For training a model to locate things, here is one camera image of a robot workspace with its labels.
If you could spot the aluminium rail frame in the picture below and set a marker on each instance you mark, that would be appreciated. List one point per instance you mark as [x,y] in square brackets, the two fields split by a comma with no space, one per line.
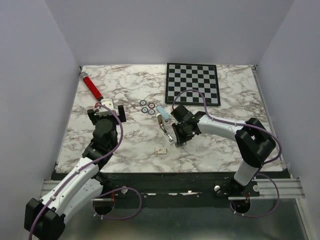
[262,189]

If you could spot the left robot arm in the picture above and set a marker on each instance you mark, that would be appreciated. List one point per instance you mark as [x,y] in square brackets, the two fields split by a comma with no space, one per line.
[47,217]

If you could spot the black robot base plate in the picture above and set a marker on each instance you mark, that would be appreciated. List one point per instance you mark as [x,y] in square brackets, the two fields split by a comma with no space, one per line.
[123,191]

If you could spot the light blue stapler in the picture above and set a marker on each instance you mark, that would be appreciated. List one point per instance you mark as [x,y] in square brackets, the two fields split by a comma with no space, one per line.
[163,113]

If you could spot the brown hundred poker chip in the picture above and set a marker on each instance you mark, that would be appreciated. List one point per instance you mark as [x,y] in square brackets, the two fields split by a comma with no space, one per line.
[151,105]

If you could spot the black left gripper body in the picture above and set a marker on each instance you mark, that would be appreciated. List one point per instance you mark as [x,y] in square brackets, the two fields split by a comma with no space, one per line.
[95,118]

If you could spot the white staple box sleeve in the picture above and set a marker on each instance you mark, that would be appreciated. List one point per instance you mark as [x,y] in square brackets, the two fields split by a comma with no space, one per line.
[160,150]

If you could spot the blue fifty poker chip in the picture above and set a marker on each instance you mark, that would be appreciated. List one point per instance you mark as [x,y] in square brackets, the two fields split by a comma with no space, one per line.
[143,102]

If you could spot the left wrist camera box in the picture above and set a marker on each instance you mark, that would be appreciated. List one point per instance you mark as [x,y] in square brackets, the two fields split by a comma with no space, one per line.
[104,107]

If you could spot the red glitter toy microphone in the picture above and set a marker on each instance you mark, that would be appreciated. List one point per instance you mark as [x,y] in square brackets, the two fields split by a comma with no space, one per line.
[91,86]

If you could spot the white stapler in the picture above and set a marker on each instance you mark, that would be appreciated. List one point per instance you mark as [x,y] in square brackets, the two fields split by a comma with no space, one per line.
[163,130]

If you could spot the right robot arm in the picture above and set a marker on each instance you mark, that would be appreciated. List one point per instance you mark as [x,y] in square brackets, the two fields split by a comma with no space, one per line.
[253,140]

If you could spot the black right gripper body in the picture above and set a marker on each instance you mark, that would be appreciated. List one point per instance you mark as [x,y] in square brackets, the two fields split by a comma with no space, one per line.
[183,132]

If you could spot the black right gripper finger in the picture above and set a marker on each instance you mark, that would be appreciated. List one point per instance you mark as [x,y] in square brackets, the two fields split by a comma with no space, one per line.
[184,138]
[176,128]

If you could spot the black grey chessboard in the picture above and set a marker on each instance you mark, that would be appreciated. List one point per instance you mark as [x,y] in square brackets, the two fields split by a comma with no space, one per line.
[192,84]

